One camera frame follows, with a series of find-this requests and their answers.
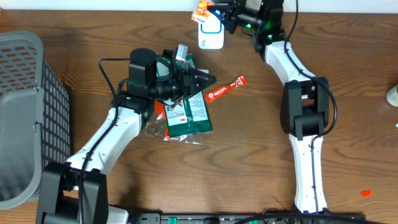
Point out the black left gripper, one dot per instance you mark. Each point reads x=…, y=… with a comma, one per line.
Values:
x=186, y=82

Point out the white barcode scanner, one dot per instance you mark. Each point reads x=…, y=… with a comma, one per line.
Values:
x=211, y=34

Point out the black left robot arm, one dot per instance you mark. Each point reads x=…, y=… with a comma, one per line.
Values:
x=76, y=191

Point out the black mounting rail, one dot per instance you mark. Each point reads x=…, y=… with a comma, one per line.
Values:
x=248, y=218

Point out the grey plastic basket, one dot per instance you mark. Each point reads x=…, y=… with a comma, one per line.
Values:
x=35, y=117

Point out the red dustpan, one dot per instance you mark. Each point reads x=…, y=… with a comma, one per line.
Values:
x=157, y=127

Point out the red snack stick packet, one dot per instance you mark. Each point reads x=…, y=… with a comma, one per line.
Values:
x=219, y=92

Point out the orange tissue pack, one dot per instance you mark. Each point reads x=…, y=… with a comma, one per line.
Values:
x=201, y=14

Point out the green grip gloves package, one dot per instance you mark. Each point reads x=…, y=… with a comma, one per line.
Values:
x=193, y=109

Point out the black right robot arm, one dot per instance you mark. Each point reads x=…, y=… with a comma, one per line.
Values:
x=306, y=101

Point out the red sticker on table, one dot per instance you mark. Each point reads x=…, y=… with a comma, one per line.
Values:
x=366, y=193

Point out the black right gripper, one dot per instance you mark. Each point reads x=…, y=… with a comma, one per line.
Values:
x=231, y=16

